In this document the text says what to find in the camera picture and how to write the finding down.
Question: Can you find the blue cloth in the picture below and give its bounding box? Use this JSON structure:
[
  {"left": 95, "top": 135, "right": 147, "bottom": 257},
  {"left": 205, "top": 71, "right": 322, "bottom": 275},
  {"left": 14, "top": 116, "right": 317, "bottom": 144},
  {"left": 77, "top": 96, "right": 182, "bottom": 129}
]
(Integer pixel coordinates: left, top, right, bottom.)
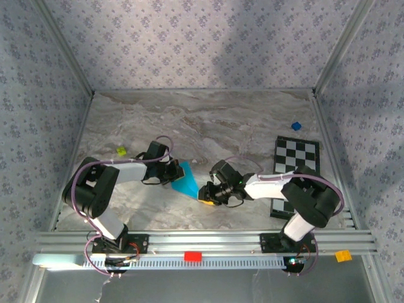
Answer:
[{"left": 171, "top": 160, "right": 200, "bottom": 201}]

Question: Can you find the black and white checkerboard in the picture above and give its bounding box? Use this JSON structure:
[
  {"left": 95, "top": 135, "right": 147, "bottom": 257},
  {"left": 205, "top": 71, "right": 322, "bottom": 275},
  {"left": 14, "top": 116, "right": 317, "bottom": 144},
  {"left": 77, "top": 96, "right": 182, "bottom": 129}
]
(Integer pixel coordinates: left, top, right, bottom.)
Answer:
[{"left": 270, "top": 135, "right": 322, "bottom": 221}]

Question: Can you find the small black electronics board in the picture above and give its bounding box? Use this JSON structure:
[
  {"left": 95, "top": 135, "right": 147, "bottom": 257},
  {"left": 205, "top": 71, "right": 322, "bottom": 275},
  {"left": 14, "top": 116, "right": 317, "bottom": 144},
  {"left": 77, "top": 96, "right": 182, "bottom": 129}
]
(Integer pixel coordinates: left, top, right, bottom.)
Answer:
[
  {"left": 104, "top": 254, "right": 140, "bottom": 274},
  {"left": 282, "top": 255, "right": 307, "bottom": 274}
]

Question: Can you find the light blue flat bar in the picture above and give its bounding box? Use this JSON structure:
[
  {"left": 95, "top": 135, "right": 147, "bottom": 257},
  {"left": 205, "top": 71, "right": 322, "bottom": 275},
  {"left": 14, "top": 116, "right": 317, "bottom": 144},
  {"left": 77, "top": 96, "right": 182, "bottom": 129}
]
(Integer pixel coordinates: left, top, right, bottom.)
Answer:
[{"left": 31, "top": 253, "right": 86, "bottom": 270}]

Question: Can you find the orange toy brick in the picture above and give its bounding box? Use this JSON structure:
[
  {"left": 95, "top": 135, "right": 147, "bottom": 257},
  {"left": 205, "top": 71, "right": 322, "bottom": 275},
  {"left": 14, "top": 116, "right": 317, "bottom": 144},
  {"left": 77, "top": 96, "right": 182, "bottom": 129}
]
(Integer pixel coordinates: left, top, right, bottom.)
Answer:
[{"left": 335, "top": 249, "right": 353, "bottom": 263}]

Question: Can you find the wide aluminium mounting rail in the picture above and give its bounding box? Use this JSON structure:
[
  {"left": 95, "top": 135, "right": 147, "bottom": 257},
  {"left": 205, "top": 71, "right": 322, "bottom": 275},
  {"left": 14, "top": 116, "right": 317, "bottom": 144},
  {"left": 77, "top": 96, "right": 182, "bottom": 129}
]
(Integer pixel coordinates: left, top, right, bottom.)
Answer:
[{"left": 34, "top": 230, "right": 379, "bottom": 257}]

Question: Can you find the slotted cable duct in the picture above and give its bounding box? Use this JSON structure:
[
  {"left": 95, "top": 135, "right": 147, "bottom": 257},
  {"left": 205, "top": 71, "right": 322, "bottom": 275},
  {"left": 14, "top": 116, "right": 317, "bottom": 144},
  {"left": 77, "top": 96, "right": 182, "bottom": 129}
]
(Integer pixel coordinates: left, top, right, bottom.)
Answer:
[{"left": 82, "top": 254, "right": 290, "bottom": 270}]

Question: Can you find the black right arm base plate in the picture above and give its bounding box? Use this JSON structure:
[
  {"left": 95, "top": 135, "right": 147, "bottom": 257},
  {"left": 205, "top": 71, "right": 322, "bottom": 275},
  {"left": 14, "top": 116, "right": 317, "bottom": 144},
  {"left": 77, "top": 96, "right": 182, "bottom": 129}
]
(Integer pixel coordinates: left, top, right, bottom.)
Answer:
[{"left": 259, "top": 232, "right": 318, "bottom": 254}]

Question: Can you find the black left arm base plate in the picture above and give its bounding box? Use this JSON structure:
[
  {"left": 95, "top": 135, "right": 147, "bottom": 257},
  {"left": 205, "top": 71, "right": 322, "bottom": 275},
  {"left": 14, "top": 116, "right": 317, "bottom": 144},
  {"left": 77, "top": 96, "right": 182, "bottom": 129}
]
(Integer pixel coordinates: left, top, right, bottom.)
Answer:
[{"left": 92, "top": 234, "right": 150, "bottom": 254}]

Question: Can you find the aluminium table side rail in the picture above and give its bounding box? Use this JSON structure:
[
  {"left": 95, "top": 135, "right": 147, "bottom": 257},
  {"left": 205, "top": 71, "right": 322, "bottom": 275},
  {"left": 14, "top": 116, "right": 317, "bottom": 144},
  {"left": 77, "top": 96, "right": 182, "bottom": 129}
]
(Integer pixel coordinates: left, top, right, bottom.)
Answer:
[
  {"left": 49, "top": 93, "right": 95, "bottom": 233},
  {"left": 311, "top": 93, "right": 367, "bottom": 231}
]

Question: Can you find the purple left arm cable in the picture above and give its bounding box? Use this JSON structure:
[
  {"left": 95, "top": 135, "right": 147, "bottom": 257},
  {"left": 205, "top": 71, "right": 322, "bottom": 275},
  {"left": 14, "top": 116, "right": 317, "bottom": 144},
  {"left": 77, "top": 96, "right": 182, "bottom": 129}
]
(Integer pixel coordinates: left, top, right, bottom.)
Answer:
[{"left": 71, "top": 135, "right": 175, "bottom": 279}]

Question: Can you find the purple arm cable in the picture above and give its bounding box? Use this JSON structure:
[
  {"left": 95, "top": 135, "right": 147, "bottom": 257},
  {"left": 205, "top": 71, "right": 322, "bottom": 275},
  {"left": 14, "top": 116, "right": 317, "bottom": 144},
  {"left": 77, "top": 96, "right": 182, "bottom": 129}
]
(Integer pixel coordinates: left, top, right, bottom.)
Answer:
[
  {"left": 71, "top": 135, "right": 175, "bottom": 279},
  {"left": 224, "top": 155, "right": 345, "bottom": 278}
]

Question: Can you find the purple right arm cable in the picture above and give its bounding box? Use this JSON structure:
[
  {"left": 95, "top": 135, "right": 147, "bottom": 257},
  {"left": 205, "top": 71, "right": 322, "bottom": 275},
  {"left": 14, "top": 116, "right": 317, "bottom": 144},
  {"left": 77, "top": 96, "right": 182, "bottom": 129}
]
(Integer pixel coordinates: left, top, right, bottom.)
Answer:
[{"left": 224, "top": 155, "right": 345, "bottom": 278}]

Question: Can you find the aluminium frame post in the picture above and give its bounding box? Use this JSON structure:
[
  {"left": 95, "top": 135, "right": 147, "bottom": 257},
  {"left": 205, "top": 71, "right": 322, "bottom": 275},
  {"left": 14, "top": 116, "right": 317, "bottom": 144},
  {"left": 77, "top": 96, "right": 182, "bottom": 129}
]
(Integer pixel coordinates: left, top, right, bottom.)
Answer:
[
  {"left": 30, "top": 0, "right": 96, "bottom": 97},
  {"left": 311, "top": 0, "right": 378, "bottom": 97}
]

